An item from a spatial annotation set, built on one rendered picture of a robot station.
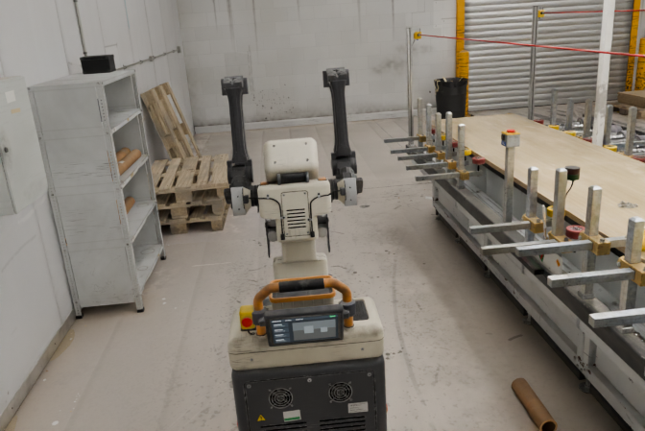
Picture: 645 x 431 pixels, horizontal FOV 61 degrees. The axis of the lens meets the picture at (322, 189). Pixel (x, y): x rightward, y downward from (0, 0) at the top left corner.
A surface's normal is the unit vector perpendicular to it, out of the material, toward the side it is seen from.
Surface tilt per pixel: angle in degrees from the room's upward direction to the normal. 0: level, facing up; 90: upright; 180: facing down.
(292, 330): 115
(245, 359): 90
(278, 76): 90
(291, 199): 82
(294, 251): 82
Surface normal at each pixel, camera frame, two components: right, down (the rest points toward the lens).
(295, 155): 0.01, -0.43
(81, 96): 0.10, 0.29
